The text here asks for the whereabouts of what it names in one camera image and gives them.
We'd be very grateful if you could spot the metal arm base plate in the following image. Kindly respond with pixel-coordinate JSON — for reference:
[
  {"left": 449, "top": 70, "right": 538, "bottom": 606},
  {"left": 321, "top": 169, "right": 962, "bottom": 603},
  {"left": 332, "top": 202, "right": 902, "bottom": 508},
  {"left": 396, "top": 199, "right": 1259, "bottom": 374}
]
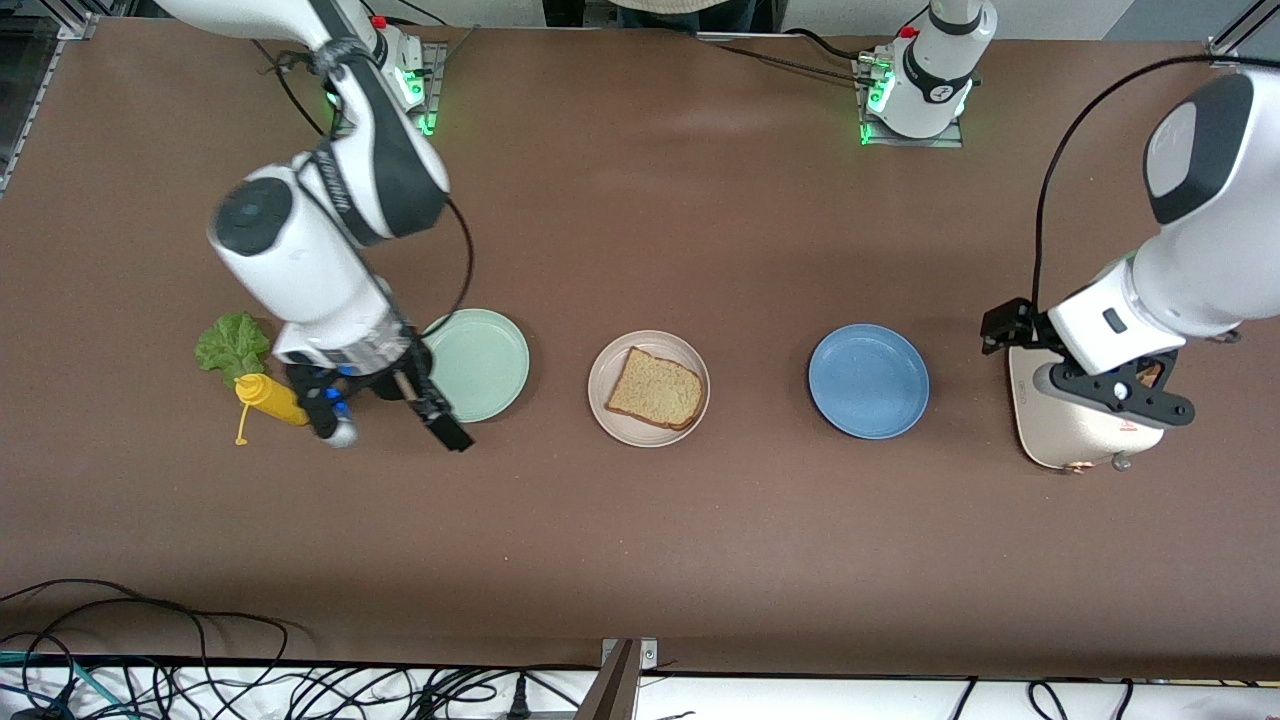
[
  {"left": 853, "top": 55, "right": 966, "bottom": 149},
  {"left": 400, "top": 42, "right": 448, "bottom": 138}
]

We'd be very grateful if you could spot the person in dark trousers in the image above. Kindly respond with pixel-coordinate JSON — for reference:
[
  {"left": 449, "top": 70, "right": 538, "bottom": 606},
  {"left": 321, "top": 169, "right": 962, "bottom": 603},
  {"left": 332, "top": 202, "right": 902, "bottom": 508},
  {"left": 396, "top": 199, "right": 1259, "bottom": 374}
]
[{"left": 543, "top": 0, "right": 781, "bottom": 34}]

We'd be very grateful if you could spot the white toaster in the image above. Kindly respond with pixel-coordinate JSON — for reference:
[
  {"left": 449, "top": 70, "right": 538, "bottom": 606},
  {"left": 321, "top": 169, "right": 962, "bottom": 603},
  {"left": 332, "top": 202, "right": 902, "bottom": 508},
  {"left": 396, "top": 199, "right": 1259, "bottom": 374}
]
[{"left": 1008, "top": 340, "right": 1166, "bottom": 474}]

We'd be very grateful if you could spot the mint green plate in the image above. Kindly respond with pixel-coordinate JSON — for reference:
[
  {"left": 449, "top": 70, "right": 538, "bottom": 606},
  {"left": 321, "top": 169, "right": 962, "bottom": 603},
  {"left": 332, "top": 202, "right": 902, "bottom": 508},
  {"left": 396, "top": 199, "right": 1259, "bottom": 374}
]
[{"left": 420, "top": 308, "right": 531, "bottom": 424}]

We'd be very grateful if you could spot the blue plate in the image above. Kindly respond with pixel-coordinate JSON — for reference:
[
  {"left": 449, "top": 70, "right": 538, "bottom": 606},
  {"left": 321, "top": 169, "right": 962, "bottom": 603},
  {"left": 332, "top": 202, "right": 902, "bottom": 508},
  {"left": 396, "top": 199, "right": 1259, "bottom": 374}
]
[{"left": 808, "top": 323, "right": 931, "bottom": 440}]

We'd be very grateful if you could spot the black braided base cable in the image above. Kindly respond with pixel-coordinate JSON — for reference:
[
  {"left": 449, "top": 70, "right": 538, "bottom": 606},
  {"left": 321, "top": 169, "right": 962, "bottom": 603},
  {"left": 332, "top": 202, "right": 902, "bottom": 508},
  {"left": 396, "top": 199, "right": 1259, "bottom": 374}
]
[{"left": 695, "top": 28, "right": 881, "bottom": 86}]

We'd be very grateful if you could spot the aluminium frame rail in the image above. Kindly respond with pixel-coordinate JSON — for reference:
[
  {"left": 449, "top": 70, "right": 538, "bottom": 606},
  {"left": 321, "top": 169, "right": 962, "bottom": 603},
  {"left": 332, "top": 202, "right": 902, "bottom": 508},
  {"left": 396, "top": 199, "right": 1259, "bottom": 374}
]
[
  {"left": 1205, "top": 0, "right": 1280, "bottom": 69},
  {"left": 0, "top": 12, "right": 98, "bottom": 196}
]

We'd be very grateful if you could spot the grey metal bracket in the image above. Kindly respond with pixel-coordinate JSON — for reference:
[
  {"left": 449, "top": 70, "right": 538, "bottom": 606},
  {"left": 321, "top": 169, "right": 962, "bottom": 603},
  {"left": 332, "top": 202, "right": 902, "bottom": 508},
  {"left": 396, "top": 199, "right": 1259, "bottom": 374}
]
[{"left": 575, "top": 637, "right": 661, "bottom": 720}]

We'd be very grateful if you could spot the teal cable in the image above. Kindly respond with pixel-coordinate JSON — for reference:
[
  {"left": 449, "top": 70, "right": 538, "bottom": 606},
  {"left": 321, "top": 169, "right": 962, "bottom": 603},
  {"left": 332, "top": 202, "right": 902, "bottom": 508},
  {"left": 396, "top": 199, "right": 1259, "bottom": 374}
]
[{"left": 0, "top": 650, "right": 136, "bottom": 720}]

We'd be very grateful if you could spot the yellow squeeze bottle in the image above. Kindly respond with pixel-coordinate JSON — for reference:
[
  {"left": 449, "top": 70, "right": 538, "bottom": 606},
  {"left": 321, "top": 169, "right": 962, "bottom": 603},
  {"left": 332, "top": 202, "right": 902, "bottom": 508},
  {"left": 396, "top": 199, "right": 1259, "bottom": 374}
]
[{"left": 234, "top": 373, "right": 313, "bottom": 446}]

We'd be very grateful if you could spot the long thin black cable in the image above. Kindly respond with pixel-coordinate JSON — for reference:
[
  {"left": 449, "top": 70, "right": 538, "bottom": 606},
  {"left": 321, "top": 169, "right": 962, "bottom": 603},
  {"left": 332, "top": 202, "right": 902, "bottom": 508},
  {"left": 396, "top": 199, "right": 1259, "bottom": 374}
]
[
  {"left": 0, "top": 578, "right": 209, "bottom": 686},
  {"left": 0, "top": 598, "right": 293, "bottom": 661}
]

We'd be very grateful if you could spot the beige plate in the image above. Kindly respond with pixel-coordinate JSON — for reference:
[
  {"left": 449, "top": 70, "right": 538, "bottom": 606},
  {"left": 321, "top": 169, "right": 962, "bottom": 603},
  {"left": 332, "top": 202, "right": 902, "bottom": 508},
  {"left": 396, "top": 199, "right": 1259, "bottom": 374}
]
[{"left": 587, "top": 330, "right": 711, "bottom": 448}]

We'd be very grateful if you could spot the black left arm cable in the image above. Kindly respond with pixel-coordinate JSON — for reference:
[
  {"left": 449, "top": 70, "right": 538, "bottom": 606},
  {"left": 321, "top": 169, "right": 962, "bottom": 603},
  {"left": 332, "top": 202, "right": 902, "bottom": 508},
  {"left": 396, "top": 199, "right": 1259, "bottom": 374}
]
[{"left": 1030, "top": 52, "right": 1280, "bottom": 316}]

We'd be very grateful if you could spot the green lettuce leaf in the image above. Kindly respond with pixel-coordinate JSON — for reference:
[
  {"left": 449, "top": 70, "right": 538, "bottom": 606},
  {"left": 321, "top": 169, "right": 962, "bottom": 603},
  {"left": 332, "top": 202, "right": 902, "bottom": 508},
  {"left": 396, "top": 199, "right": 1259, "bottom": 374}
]
[{"left": 195, "top": 312, "right": 273, "bottom": 386}]

